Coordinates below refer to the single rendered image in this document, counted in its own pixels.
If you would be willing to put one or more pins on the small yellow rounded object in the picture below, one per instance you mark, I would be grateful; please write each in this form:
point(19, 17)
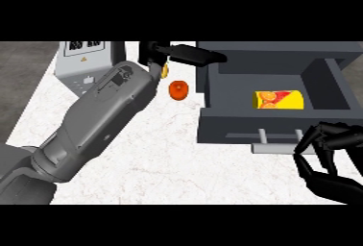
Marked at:
point(164, 71)

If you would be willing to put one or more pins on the dark grey cabinet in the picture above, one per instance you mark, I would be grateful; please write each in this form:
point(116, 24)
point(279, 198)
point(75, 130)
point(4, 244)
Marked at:
point(279, 56)

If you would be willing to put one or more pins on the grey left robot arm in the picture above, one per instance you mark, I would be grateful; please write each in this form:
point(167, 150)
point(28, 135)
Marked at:
point(90, 118)

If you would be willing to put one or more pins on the dark grey drawer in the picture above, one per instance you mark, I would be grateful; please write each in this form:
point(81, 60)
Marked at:
point(232, 93)
point(226, 125)

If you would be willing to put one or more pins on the yellow carton with orange print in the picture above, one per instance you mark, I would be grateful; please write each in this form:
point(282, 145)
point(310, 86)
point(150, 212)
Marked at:
point(279, 100)

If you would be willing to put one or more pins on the pale grey appliance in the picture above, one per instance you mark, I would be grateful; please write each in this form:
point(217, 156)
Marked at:
point(71, 68)

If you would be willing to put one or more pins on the dark grey drawer front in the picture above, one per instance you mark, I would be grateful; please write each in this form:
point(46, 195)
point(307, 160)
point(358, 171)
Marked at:
point(226, 125)

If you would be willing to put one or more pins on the orange cup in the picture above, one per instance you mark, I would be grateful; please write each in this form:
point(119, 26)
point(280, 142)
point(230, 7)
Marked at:
point(178, 90)

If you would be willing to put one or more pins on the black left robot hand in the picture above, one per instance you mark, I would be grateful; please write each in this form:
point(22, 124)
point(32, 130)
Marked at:
point(193, 55)

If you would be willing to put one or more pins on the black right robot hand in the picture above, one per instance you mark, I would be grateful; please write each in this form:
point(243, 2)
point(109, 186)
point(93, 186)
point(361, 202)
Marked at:
point(330, 184)

